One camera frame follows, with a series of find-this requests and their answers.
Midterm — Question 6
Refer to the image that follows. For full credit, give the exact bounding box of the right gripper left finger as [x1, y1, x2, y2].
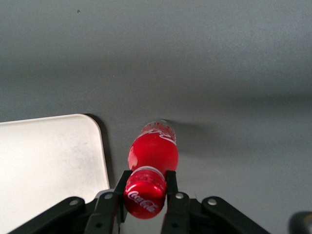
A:
[9, 170, 133, 234]

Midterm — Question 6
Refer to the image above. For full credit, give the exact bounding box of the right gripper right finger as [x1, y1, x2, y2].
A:
[160, 170, 271, 234]

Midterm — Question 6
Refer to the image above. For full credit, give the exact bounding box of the red coke bottle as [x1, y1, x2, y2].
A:
[123, 118, 179, 220]

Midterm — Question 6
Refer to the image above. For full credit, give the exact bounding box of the beige rectangular tray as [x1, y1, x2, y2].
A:
[0, 113, 111, 234]

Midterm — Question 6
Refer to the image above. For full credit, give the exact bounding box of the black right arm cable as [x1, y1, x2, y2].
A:
[288, 211, 312, 234]

